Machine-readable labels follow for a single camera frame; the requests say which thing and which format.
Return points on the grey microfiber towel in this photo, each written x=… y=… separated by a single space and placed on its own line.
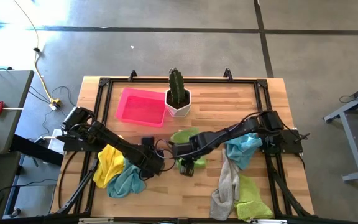
x=225 y=189

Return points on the pink plastic bin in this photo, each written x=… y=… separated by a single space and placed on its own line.
x=141 y=109

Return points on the teal microfiber towel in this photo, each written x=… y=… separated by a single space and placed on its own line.
x=124 y=183

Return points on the yellow microfiber towel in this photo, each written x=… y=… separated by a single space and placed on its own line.
x=107 y=168

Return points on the green cactus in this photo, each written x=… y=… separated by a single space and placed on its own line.
x=176 y=87

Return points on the grey metal table frame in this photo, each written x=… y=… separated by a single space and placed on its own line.
x=353 y=146

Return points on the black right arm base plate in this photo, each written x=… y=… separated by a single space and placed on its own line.
x=292 y=143

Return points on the black flat bar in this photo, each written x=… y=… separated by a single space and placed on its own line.
x=33 y=149

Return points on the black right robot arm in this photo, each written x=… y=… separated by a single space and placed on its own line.
x=228 y=133

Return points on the dark grey side table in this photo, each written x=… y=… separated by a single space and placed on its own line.
x=8 y=90

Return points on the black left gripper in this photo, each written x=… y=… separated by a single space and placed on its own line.
x=154 y=161

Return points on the light blue microfiber towel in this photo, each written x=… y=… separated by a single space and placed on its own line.
x=241 y=149

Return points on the white hexagonal plant pot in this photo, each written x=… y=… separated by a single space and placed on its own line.
x=179 y=112

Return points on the white power supply box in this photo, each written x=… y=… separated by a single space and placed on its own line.
x=53 y=144

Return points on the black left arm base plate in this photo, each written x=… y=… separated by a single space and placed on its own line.
x=73 y=146

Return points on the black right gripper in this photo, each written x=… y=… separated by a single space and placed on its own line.
x=186 y=151

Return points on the black table clamp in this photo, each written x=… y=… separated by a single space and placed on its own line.
x=227 y=74
x=133 y=74

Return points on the silver metal bracket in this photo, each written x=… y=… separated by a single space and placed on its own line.
x=269 y=221
x=96 y=220

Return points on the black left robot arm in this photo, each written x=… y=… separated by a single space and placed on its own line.
x=120 y=144

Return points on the lime green microfiber towel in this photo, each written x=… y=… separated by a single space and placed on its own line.
x=250 y=199

